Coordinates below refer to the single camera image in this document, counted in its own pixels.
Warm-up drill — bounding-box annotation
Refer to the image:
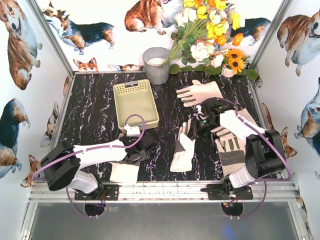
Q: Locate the white grey glove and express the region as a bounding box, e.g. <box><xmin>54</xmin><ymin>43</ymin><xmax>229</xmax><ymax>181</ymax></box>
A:
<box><xmin>170</xmin><ymin>119</ymin><xmax>195</xmax><ymax>173</ymax></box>
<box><xmin>109</xmin><ymin>162</ymin><xmax>140</xmax><ymax>184</ymax></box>
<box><xmin>211</xmin><ymin>108</ymin><xmax>266</xmax><ymax>176</ymax></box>

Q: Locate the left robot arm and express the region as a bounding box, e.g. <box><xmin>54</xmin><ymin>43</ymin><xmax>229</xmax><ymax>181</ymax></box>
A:
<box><xmin>40</xmin><ymin>133</ymin><xmax>157</xmax><ymax>200</ymax></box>

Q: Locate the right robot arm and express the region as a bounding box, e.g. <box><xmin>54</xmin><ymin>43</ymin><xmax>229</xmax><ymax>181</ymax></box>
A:
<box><xmin>188</xmin><ymin>97</ymin><xmax>288</xmax><ymax>190</ymax></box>

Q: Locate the yellow-green storage basket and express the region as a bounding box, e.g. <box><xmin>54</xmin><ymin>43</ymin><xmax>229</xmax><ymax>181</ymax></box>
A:
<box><xmin>113</xmin><ymin>79</ymin><xmax>159</xmax><ymax>133</ymax></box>

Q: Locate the white work glove far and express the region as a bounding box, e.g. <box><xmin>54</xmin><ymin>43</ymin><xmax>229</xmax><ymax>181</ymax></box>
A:
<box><xmin>176</xmin><ymin>79</ymin><xmax>223</xmax><ymax>107</ymax></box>

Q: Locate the grey metal bucket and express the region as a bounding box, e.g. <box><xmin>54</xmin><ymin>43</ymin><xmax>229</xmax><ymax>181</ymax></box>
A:
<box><xmin>142</xmin><ymin>47</ymin><xmax>170</xmax><ymax>85</ymax></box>

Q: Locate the artificial flower bouquet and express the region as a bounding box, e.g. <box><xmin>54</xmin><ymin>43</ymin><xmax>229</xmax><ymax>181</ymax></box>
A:
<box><xmin>166</xmin><ymin>0</ymin><xmax>270</xmax><ymax>80</ymax></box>

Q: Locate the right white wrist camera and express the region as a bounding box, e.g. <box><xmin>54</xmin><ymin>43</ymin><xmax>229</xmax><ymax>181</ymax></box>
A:
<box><xmin>194</xmin><ymin>104</ymin><xmax>207</xmax><ymax>121</ymax></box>

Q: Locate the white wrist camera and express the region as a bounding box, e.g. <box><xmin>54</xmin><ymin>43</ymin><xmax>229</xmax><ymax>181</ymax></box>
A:
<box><xmin>124</xmin><ymin>124</ymin><xmax>141</xmax><ymax>137</ymax></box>
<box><xmin>194</xmin><ymin>104</ymin><xmax>207</xmax><ymax>121</ymax></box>

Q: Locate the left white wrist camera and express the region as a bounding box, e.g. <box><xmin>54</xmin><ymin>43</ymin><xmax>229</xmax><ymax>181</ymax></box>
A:
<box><xmin>124</xmin><ymin>124</ymin><xmax>141</xmax><ymax>137</ymax></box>

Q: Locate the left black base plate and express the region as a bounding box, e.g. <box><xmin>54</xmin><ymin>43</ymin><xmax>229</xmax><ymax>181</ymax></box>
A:
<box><xmin>74</xmin><ymin>184</ymin><xmax>120</xmax><ymax>201</ymax></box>

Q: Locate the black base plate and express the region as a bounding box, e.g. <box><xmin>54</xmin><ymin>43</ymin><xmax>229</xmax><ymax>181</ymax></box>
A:
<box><xmin>74</xmin><ymin>184</ymin><xmax>120</xmax><ymax>201</ymax></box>
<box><xmin>200</xmin><ymin>184</ymin><xmax>254</xmax><ymax>200</ymax></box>

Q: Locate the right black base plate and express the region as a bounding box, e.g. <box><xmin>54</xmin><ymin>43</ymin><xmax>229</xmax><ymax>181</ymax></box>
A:
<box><xmin>200</xmin><ymin>184</ymin><xmax>254</xmax><ymax>200</ymax></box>

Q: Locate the aluminium front rail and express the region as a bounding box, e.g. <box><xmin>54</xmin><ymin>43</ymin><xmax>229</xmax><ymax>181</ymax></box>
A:
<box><xmin>28</xmin><ymin>181</ymin><xmax>298</xmax><ymax>203</ymax></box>

